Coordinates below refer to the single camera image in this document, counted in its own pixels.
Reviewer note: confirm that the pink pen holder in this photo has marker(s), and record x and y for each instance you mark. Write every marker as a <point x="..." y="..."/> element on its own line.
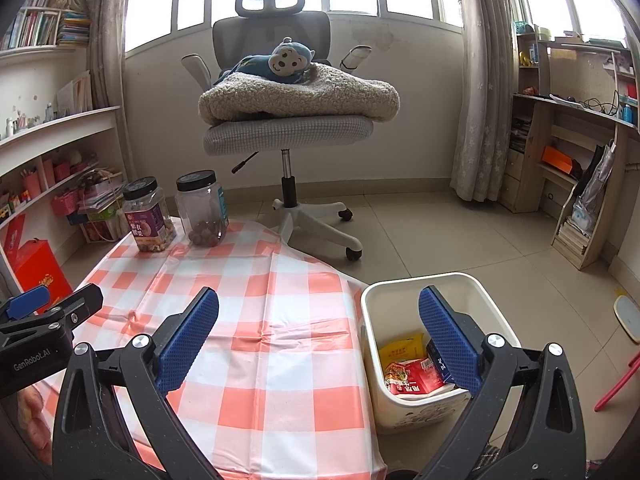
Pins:
<point x="31" y="185"/>

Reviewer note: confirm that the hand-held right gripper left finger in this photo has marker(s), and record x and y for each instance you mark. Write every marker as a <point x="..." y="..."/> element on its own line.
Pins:
<point x="185" y="340"/>

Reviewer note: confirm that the red instant noodle cup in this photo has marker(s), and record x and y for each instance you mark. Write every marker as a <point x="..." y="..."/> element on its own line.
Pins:
<point x="415" y="380"/>

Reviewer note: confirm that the red plastic bar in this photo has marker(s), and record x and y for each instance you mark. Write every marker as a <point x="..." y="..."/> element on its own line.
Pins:
<point x="620" y="380"/>

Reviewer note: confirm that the wooden shelf unit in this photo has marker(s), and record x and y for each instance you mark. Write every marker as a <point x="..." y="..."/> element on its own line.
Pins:
<point x="560" y="105"/>

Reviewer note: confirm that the nut jar with purple label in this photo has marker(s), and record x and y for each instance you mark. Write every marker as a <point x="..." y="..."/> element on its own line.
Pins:
<point x="147" y="225"/>

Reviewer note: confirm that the red flat box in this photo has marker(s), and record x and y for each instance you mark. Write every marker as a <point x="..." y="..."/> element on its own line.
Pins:
<point x="12" y="240"/>

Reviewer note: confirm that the pile of paper bags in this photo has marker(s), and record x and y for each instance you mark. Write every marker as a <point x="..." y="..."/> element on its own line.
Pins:
<point x="100" y="220"/>

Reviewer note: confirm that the beige lace curtain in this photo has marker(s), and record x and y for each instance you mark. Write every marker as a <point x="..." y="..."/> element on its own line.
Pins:
<point x="490" y="110"/>

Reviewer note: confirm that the clear jar with brown balls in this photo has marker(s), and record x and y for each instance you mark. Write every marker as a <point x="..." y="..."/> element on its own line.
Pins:
<point x="200" y="210"/>

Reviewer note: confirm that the grey office chair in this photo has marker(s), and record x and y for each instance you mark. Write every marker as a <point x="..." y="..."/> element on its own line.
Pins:
<point x="270" y="30"/>

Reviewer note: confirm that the silver folded umbrella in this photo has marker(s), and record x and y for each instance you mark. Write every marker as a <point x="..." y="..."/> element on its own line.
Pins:
<point x="595" y="190"/>

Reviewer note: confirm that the beige fleece blanket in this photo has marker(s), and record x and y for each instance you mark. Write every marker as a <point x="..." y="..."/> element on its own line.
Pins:
<point x="310" y="95"/>

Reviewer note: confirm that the white bookshelf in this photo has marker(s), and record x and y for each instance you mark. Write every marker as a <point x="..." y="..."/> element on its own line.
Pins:
<point x="60" y="125"/>

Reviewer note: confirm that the row of colourful books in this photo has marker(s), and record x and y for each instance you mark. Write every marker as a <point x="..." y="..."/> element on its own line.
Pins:
<point x="30" y="30"/>

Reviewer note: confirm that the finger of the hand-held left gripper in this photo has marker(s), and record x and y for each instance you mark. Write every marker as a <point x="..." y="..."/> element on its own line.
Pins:
<point x="27" y="302"/>
<point x="82" y="305"/>

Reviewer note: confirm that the dark blue box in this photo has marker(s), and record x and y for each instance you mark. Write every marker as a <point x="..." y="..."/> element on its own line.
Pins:
<point x="437" y="360"/>

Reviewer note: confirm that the pink basket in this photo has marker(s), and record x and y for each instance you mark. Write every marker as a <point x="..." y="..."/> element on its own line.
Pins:
<point x="65" y="205"/>

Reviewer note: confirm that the white oval board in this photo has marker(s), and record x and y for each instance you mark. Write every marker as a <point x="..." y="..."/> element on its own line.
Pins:
<point x="627" y="320"/>

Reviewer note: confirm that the blue monkey plush toy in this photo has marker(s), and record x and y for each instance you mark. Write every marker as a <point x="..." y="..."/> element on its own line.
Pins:
<point x="285" y="60"/>

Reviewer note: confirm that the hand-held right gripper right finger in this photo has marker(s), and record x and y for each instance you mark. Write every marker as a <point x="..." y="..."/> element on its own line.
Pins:
<point x="450" y="340"/>

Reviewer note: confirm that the stack of colourful booklets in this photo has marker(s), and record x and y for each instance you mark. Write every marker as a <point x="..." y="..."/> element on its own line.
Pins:
<point x="74" y="30"/>

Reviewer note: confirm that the yellow snack packet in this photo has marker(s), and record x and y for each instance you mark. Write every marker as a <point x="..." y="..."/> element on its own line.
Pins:
<point x="400" y="350"/>

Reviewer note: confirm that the white trash bin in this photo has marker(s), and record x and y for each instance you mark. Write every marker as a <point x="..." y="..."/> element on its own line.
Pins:
<point x="395" y="310"/>

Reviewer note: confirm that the orange box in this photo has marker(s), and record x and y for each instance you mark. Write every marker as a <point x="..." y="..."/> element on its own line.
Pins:
<point x="562" y="159"/>

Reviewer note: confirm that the orange white checked tablecloth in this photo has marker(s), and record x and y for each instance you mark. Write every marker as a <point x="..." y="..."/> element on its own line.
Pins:
<point x="280" y="360"/>

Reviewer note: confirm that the stack of worn books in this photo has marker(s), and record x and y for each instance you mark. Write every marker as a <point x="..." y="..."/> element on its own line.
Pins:
<point x="575" y="237"/>

